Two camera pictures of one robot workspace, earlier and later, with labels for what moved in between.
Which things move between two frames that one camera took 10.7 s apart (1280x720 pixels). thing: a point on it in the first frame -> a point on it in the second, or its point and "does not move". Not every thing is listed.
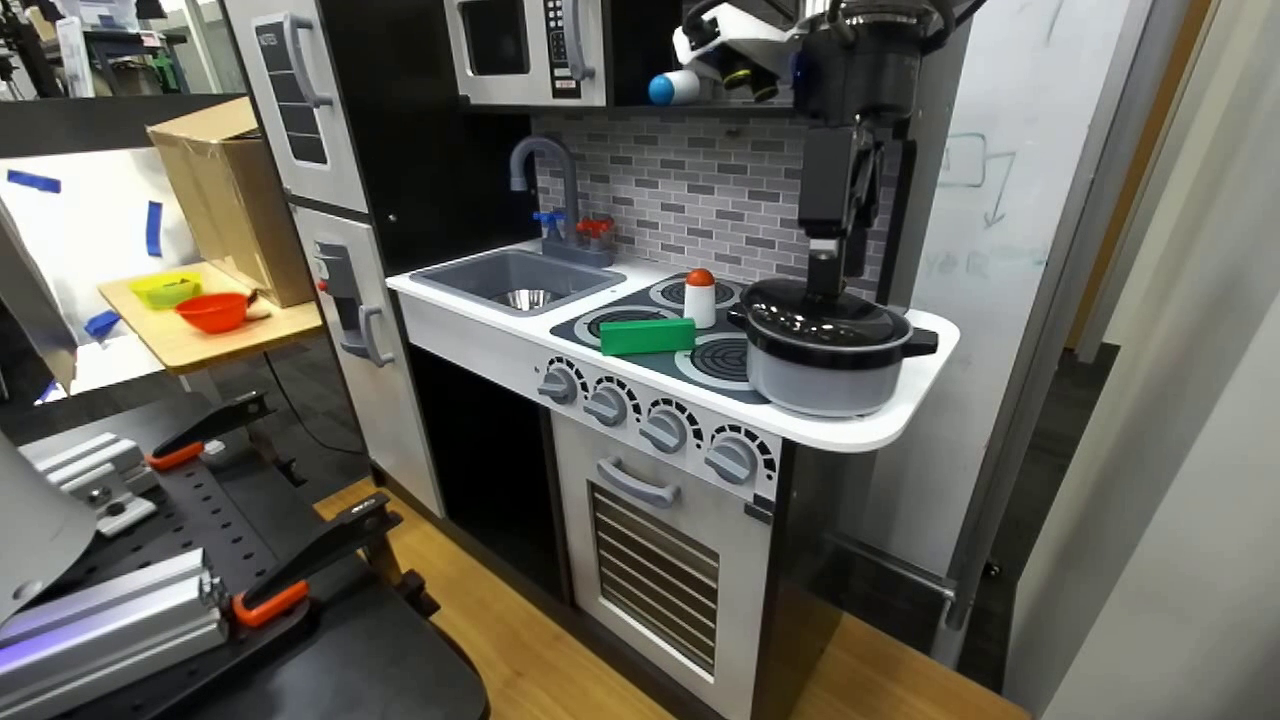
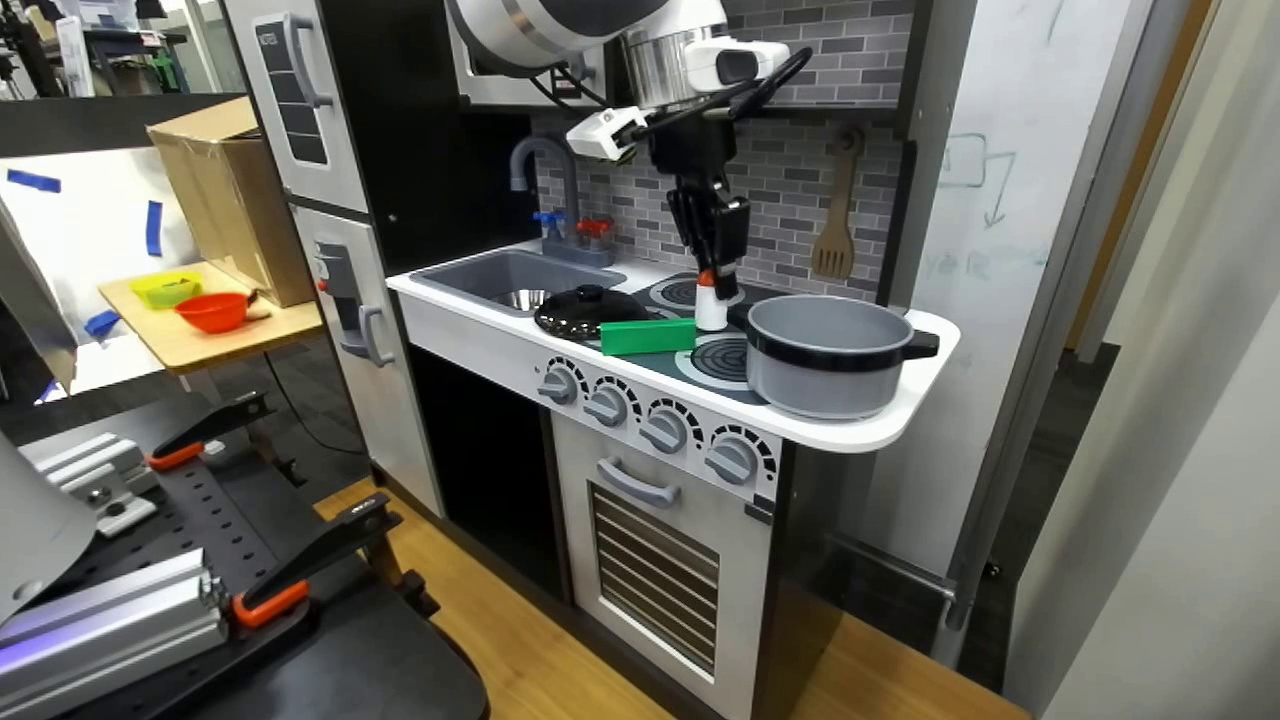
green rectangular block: [647, 335] does not move
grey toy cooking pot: [831, 380] does not move
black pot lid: [853, 322] -> [590, 305]
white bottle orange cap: [700, 298] does not move
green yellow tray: [164, 289] does not move
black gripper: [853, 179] -> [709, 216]
